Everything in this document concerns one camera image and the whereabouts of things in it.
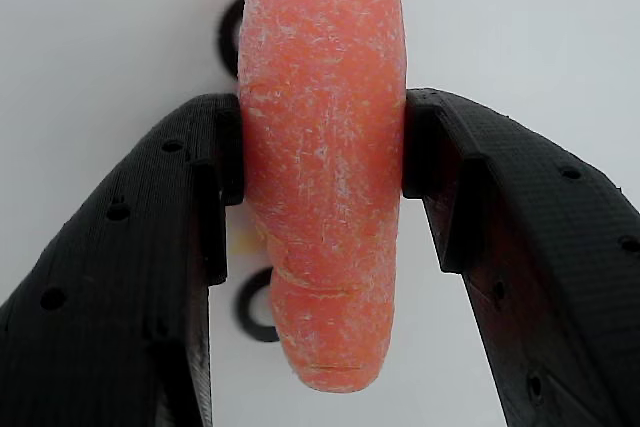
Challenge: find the orange baby carrot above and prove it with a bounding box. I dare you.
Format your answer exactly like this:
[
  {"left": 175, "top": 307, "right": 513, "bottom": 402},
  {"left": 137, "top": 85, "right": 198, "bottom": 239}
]
[{"left": 237, "top": 0, "right": 409, "bottom": 395}]

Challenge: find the small black ring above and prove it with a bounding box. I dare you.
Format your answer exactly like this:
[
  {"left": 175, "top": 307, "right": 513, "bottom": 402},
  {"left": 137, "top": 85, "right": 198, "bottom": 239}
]
[
  {"left": 215, "top": 0, "right": 249, "bottom": 81},
  {"left": 235, "top": 266, "right": 282, "bottom": 344}
]

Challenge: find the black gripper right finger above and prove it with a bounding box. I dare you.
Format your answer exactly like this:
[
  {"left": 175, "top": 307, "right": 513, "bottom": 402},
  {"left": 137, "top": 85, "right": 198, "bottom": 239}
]
[{"left": 401, "top": 88, "right": 640, "bottom": 427}]

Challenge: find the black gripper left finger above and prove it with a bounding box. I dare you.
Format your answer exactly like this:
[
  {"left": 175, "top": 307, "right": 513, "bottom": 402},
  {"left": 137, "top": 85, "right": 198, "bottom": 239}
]
[{"left": 0, "top": 93, "right": 247, "bottom": 427}]

